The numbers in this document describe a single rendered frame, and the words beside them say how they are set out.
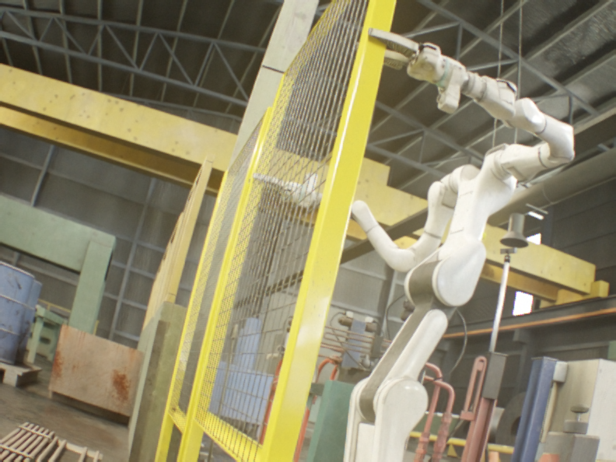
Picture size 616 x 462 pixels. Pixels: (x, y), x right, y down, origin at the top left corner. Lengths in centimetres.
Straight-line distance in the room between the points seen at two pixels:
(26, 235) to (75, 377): 711
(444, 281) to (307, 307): 83
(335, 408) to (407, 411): 108
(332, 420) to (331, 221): 179
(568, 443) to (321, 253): 67
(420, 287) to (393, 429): 48
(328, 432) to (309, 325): 176
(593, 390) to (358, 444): 85
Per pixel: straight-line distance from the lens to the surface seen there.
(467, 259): 194
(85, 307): 1156
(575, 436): 129
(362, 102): 126
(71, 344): 516
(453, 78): 139
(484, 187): 209
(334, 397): 284
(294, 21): 441
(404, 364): 184
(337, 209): 116
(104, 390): 517
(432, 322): 189
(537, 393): 220
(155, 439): 355
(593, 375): 218
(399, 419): 179
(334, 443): 287
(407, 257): 232
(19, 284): 547
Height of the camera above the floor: 65
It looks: 17 degrees up
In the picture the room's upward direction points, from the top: 13 degrees clockwise
